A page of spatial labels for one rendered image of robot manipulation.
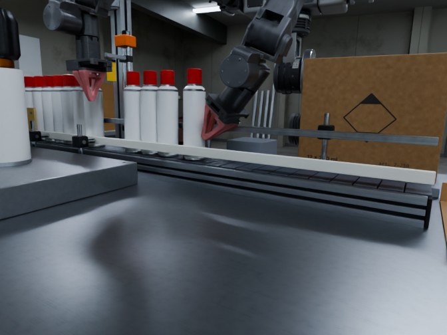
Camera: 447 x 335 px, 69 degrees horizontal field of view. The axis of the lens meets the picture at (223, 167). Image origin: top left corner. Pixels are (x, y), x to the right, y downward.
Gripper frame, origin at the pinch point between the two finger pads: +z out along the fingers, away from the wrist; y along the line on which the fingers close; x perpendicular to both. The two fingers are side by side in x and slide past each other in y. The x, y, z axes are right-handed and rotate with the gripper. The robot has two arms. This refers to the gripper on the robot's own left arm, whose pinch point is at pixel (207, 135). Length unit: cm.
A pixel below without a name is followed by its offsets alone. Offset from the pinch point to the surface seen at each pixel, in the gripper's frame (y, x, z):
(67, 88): 1.2, -44.7, 22.0
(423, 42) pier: -735, -73, -143
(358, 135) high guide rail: -2.6, 23.6, -21.4
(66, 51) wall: -301, -446, 232
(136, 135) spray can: 1.3, -15.4, 14.1
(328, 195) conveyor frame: 5.5, 27.6, -11.8
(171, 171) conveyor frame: 5.2, 0.5, 10.1
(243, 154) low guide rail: 4.1, 10.7, -5.0
